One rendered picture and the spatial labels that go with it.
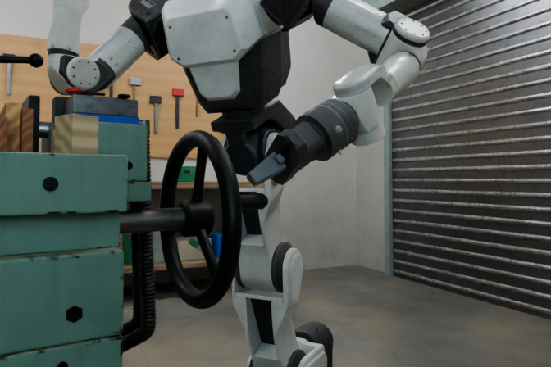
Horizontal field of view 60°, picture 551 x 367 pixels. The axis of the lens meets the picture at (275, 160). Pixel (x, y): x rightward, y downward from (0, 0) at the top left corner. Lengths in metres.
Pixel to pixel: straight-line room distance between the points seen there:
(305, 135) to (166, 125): 3.44
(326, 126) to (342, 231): 4.13
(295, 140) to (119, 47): 0.69
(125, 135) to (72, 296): 0.31
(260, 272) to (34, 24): 3.23
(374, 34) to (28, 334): 0.86
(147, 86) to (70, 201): 3.68
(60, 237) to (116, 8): 3.83
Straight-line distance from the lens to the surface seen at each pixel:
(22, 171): 0.51
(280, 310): 1.39
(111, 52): 1.28
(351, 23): 1.10
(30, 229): 0.54
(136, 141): 0.77
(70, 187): 0.51
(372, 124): 0.86
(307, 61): 4.79
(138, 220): 0.75
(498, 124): 3.67
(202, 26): 1.18
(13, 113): 0.72
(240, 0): 1.15
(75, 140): 0.56
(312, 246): 4.72
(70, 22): 1.27
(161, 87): 4.19
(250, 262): 1.38
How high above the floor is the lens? 0.88
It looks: 2 degrees up
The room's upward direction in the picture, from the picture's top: straight up
